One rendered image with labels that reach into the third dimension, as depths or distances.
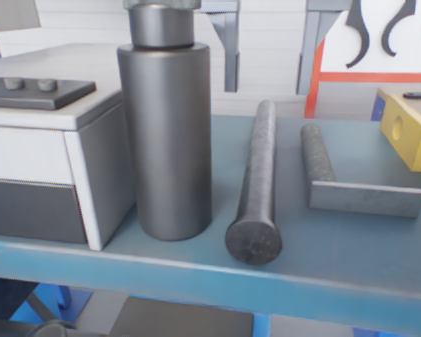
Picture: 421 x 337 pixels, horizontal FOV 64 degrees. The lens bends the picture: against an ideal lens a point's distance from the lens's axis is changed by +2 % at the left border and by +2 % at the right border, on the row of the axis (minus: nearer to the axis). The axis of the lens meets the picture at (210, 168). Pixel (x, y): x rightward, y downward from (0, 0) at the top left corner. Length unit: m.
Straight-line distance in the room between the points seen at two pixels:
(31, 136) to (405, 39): 1.97
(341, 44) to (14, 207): 1.87
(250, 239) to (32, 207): 0.20
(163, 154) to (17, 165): 0.12
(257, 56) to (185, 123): 1.80
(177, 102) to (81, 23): 2.09
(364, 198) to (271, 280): 0.14
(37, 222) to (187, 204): 0.14
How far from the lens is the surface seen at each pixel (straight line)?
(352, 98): 2.14
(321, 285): 0.30
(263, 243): 0.28
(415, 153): 0.50
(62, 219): 0.33
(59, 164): 0.29
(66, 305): 1.77
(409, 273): 0.33
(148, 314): 0.33
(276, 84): 2.08
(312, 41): 0.37
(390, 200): 0.39
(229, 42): 0.37
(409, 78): 2.15
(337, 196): 0.37
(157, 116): 0.26
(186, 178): 0.29
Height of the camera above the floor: 1.27
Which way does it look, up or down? 27 degrees down
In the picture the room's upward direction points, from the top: 1 degrees counter-clockwise
